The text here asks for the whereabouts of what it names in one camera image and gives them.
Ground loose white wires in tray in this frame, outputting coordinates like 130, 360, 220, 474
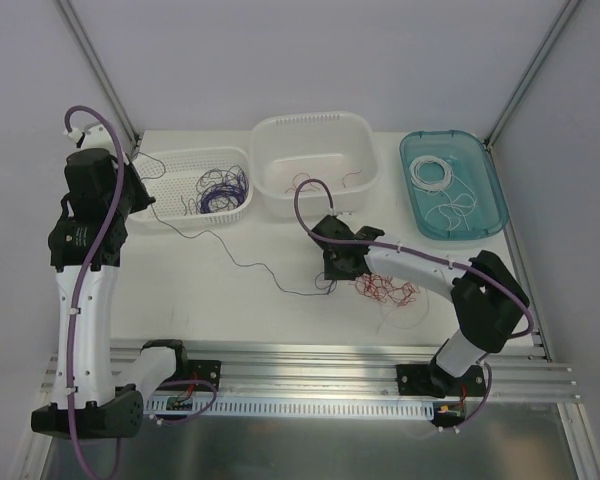
426, 174, 479, 234

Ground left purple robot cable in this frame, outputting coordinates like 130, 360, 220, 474
62, 105, 219, 480

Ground coiled white wire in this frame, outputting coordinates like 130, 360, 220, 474
410, 155, 455, 191

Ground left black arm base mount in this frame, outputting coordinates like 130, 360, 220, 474
187, 360, 222, 393

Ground white slotted cable duct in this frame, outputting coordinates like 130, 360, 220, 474
144, 394, 434, 421

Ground white perforated basket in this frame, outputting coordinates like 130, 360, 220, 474
132, 146, 254, 229

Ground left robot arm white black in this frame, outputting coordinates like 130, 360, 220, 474
31, 148, 190, 440

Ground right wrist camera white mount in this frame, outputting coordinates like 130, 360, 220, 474
329, 210, 355, 221

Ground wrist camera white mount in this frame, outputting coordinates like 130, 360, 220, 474
329, 210, 355, 221
63, 124, 113, 150

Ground aluminium mounting rail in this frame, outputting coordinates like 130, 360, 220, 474
39, 339, 581, 401

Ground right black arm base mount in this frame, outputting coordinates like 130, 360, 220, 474
396, 363, 486, 399

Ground white plastic tub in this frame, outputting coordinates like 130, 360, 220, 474
249, 111, 381, 219

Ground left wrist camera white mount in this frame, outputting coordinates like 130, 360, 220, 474
63, 124, 113, 150

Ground aluminium frame post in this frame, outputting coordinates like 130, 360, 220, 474
484, 0, 584, 152
53, 0, 140, 147

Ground left aluminium frame post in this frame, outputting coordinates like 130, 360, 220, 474
53, 0, 140, 147

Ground right aluminium frame post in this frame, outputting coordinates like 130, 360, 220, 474
484, 0, 584, 152

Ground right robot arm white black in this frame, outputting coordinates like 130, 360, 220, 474
306, 215, 530, 398

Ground teal transparent plastic tray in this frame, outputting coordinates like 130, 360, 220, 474
399, 130, 509, 241

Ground purple wire bundle in basket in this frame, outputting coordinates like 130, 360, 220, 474
179, 163, 252, 217

